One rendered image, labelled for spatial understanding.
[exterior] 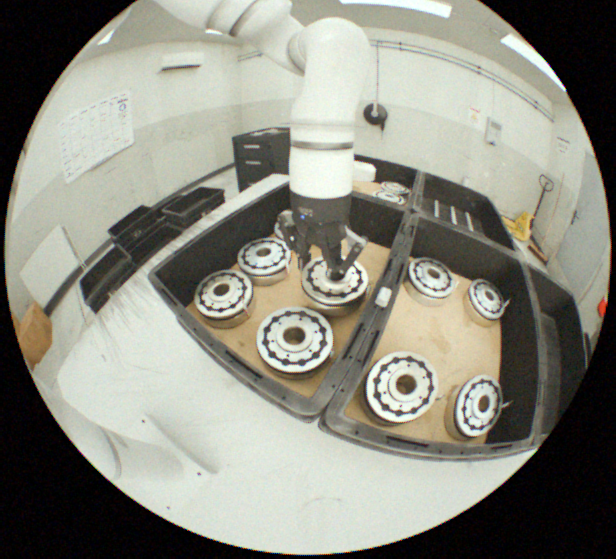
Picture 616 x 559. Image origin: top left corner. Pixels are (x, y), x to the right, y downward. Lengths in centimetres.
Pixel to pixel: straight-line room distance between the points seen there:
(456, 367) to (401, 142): 332
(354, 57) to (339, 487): 57
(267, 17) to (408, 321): 43
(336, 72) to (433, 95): 334
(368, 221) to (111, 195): 305
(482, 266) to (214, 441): 64
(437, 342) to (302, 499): 37
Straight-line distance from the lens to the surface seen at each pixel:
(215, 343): 22
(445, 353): 37
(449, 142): 355
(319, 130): 21
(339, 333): 32
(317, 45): 20
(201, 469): 43
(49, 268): 314
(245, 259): 40
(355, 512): 47
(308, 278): 32
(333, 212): 24
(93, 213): 313
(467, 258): 49
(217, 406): 45
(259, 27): 22
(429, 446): 21
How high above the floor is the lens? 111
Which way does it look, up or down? 39 degrees down
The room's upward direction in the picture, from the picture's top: straight up
